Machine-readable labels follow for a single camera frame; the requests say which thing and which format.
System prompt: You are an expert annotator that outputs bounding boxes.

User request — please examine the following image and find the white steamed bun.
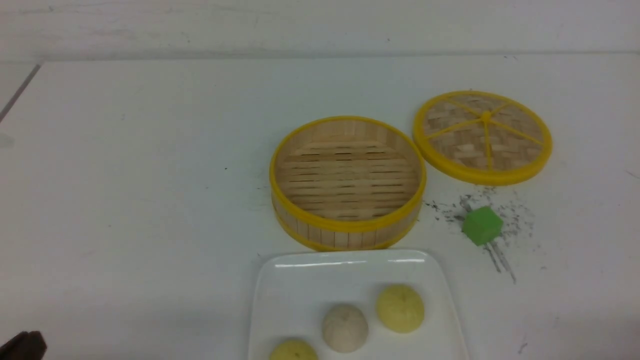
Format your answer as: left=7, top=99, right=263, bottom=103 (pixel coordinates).
left=321, top=303, right=370, bottom=354

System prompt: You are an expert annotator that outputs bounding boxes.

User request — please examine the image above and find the yellow steamed bun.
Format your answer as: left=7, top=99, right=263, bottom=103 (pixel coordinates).
left=269, top=338, right=319, bottom=360
left=375, top=284, right=425, bottom=334

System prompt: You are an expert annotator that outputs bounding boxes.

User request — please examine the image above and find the white square plate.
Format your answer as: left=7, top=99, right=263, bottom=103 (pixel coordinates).
left=246, top=249, right=470, bottom=360

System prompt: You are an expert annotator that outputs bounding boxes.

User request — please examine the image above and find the yellow steamed bun on plate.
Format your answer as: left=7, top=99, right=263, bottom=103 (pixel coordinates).
left=375, top=284, right=425, bottom=334

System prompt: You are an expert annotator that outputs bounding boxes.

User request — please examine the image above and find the bamboo steamer basket yellow rim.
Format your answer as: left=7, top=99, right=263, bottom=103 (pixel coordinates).
left=269, top=116, right=427, bottom=252

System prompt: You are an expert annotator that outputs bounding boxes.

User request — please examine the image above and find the green cube block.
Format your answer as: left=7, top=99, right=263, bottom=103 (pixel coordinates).
left=462, top=206, right=504, bottom=247

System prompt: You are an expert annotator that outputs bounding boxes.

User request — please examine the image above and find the bamboo steamer lid yellow rim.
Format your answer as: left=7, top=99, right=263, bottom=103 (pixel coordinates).
left=413, top=89, right=553, bottom=187

